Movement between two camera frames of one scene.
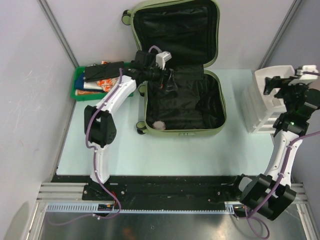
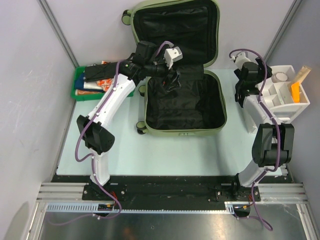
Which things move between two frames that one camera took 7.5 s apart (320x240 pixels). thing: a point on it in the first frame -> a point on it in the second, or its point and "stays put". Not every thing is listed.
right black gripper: x=276 y=82 -> x=259 y=77
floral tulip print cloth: x=107 y=84 stays put
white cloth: x=92 y=85 stays put
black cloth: x=105 y=70 stays put
